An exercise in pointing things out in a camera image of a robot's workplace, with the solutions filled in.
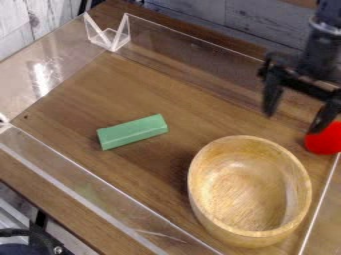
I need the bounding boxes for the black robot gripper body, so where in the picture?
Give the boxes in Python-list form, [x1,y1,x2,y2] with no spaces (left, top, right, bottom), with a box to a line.
[257,53,341,100]

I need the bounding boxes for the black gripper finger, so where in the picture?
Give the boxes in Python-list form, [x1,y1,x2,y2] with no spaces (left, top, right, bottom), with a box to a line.
[262,74,283,117]
[308,99,341,134]

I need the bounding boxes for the red fuzzy ball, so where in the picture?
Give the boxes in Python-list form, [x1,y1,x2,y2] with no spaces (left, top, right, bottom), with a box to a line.
[304,121,341,155]

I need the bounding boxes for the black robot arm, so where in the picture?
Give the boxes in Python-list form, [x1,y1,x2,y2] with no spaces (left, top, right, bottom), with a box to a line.
[258,0,341,134]

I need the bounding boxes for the wooden bowl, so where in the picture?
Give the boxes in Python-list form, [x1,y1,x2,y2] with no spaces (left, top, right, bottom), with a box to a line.
[187,135,313,248]

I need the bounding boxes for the clear acrylic tray walls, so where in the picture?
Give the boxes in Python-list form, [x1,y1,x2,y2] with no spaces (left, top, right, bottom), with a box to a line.
[0,14,341,255]

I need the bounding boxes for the green rectangular block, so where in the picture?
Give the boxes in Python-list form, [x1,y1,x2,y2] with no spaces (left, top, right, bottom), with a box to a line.
[96,114,168,150]

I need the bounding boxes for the black metal bracket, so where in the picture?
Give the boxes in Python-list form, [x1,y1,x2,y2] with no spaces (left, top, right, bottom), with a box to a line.
[28,220,75,255]

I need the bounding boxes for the black cable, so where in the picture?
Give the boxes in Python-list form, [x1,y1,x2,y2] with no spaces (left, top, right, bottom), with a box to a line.
[0,227,45,255]

